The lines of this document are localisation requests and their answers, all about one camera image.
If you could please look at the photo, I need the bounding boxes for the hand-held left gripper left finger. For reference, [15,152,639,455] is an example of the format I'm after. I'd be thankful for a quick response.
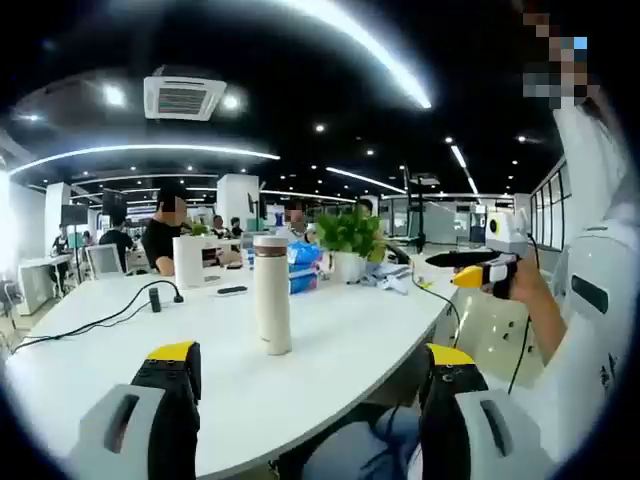
[69,340,203,480]

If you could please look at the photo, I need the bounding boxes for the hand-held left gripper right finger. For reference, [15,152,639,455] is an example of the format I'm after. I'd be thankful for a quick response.
[418,342,551,480]

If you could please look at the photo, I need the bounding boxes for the white water cup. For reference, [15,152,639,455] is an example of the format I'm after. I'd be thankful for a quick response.
[252,254,294,357]

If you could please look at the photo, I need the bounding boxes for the white brown-banded cup lid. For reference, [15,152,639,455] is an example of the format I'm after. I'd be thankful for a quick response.
[252,234,290,259]

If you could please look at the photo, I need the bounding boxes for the white desktop water dispenser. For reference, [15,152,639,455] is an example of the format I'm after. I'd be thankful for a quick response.
[172,234,225,291]

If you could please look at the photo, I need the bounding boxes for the person's right hand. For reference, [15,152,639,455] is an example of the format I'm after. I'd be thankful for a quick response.
[509,252,551,306]

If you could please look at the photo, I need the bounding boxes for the blue display kiosk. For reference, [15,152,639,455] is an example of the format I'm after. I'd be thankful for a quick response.
[469,203,487,246]

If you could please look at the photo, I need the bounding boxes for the small white object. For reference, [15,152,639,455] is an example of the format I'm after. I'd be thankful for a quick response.
[367,262,416,297]

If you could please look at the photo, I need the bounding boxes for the black tripod stand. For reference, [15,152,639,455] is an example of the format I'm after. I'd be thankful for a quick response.
[403,162,442,247]

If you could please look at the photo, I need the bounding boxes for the person's blue jeans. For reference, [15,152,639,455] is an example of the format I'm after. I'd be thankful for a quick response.
[299,403,424,480]

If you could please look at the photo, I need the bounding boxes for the white chest-worn device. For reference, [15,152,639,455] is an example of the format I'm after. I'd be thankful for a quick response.
[562,224,629,326]

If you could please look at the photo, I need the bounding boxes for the green potted plant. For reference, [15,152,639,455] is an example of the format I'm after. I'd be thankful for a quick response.
[314,202,391,285]

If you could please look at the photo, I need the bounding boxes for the white table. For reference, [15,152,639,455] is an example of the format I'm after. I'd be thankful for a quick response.
[2,252,464,479]

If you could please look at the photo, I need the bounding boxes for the blue and white tissue bundle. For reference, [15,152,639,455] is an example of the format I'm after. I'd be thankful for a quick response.
[288,241,325,296]

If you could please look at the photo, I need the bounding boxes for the white office chair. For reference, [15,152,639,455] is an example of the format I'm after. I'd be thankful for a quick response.
[85,243,125,280]

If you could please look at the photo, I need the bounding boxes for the white desk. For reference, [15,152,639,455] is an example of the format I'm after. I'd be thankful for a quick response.
[18,253,76,316]

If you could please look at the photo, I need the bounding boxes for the curved ceiling light strip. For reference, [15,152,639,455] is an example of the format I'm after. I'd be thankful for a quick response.
[8,143,281,177]
[287,0,432,110]

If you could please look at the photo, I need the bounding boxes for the white ceiling air conditioner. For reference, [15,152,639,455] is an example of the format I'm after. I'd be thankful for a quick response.
[143,74,228,122]

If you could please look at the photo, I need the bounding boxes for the thin black cable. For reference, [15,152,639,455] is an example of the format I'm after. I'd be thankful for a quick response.
[409,272,461,346]

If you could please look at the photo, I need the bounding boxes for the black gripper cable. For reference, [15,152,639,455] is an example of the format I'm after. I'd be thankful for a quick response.
[507,232,541,396]

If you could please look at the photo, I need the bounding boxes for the black cable with plug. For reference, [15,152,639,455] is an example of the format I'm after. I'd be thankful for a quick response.
[9,279,185,355]

